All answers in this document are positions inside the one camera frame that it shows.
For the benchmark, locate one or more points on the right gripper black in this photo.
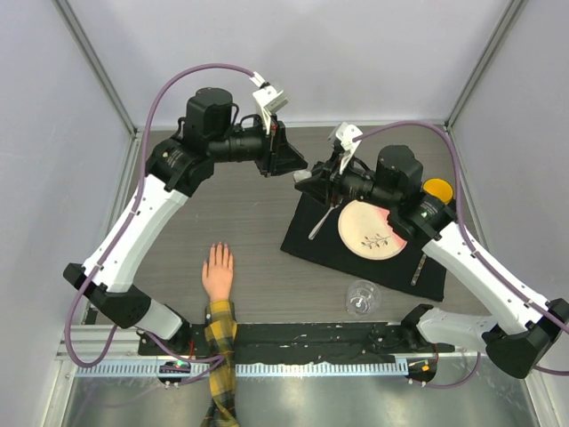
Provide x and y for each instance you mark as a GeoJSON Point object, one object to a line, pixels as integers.
{"type": "Point", "coordinates": [327, 181]}

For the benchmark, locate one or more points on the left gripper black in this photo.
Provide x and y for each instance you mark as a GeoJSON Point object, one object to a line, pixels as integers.
{"type": "Point", "coordinates": [279, 156]}

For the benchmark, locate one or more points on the clear nail polish bottle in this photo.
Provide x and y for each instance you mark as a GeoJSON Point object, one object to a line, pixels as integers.
{"type": "Point", "coordinates": [306, 181]}

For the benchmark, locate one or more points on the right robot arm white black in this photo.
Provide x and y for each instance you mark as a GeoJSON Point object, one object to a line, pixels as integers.
{"type": "Point", "coordinates": [522, 324]}

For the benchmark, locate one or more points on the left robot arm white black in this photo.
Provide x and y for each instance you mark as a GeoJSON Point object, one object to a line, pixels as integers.
{"type": "Point", "coordinates": [208, 134]}

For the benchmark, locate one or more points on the mannequin hand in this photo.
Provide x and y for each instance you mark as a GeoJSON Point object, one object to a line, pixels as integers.
{"type": "Point", "coordinates": [218, 273]}

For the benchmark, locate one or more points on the silver fork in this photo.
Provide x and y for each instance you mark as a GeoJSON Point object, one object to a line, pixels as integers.
{"type": "Point", "coordinates": [313, 233]}

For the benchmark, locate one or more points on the pink cream ceramic plate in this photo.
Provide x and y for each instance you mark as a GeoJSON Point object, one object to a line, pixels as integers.
{"type": "Point", "coordinates": [365, 231]}

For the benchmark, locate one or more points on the yellow mug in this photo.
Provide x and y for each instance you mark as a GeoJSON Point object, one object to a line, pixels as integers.
{"type": "Point", "coordinates": [439, 188]}

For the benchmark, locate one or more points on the clear drinking glass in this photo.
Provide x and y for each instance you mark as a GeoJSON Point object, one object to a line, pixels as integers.
{"type": "Point", "coordinates": [363, 298]}

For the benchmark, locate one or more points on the black cloth placemat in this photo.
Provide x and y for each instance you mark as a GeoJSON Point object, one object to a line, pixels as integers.
{"type": "Point", "coordinates": [328, 250]}

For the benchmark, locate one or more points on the silver table knife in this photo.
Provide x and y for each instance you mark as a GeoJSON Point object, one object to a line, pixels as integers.
{"type": "Point", "coordinates": [417, 273]}

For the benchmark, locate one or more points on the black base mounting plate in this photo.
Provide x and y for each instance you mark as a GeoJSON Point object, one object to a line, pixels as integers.
{"type": "Point", "coordinates": [295, 343]}

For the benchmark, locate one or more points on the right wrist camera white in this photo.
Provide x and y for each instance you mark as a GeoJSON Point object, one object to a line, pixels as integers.
{"type": "Point", "coordinates": [345, 138]}

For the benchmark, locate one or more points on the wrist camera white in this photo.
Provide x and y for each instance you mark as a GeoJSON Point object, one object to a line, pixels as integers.
{"type": "Point", "coordinates": [268, 99]}
{"type": "Point", "coordinates": [345, 138]}

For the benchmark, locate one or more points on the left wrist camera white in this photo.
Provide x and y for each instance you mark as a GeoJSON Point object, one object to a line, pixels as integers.
{"type": "Point", "coordinates": [268, 99]}

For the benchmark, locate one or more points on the white slotted cable duct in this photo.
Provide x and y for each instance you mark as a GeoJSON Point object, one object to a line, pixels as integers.
{"type": "Point", "coordinates": [170, 368]}

